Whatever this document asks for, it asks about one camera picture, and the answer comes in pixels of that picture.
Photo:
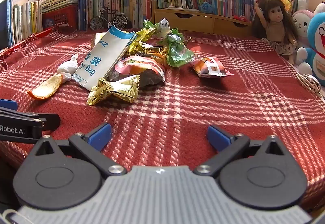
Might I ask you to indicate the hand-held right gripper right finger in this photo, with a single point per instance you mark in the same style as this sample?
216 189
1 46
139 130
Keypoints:
218 137

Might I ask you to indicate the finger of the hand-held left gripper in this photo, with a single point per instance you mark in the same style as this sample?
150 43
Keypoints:
50 122
7 104

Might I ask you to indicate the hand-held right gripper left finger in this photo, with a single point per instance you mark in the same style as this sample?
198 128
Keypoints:
100 136

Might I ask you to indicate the orange peel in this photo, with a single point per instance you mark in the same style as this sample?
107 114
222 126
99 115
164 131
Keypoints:
47 88

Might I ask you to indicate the small gold snack wrapper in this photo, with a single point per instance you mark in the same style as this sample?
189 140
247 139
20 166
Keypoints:
114 89

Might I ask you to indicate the white tissue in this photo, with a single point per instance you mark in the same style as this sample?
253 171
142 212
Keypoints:
66 68

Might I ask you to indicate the orange snack packet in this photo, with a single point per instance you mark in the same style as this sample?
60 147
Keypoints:
209 66

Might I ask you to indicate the white and blue paper bag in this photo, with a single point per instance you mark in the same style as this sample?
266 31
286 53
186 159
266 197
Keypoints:
101 61

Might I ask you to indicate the pink snack bag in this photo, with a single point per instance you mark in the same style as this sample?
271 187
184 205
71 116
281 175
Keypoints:
137 64

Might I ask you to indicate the green silver-lined snack bag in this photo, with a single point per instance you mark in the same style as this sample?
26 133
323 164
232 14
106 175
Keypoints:
179 52

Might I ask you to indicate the large gold snack bag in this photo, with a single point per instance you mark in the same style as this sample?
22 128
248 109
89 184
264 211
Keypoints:
149 51

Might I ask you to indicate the green wrapper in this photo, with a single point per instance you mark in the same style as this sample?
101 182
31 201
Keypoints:
149 25

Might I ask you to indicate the white paper slip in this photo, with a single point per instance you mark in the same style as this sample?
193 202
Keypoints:
164 25

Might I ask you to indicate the row of thin pale books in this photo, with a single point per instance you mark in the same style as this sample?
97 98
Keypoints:
25 21

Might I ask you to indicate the red plaid blanket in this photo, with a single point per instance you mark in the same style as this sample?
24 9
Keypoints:
203 102

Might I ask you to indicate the red plastic tray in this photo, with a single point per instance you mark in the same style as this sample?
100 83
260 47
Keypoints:
7 51

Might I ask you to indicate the red plastic basket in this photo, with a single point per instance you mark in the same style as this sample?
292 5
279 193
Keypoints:
63 17

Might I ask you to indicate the wooden drawer organizer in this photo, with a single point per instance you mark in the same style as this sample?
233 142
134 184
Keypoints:
193 22

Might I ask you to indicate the small red toy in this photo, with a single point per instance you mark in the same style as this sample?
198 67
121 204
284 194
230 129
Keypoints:
241 18

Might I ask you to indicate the miniature bicycle model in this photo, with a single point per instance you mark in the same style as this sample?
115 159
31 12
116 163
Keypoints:
109 14

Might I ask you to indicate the brown-haired doll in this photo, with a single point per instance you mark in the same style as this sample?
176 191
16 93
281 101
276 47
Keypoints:
275 26

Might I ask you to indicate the blue yarn flower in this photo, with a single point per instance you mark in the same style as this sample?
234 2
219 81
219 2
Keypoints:
207 7

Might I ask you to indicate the white bunny plush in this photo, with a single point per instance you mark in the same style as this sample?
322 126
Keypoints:
301 23

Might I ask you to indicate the blue cat plush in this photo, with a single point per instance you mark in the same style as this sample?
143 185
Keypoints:
317 33

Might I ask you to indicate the wooden board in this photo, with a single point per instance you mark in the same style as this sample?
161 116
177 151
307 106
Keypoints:
313 0

